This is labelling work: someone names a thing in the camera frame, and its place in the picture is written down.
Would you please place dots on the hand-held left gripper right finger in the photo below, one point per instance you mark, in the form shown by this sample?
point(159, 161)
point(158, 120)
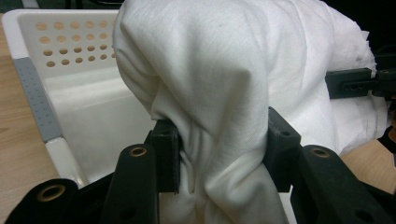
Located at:
point(280, 149)

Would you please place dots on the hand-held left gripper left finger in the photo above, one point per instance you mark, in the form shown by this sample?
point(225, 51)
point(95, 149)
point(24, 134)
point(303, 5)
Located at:
point(165, 155)

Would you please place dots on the white perforated plastic basket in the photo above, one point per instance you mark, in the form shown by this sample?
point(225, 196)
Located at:
point(93, 102)

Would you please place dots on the white cloth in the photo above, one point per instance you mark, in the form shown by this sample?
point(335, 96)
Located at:
point(211, 77)

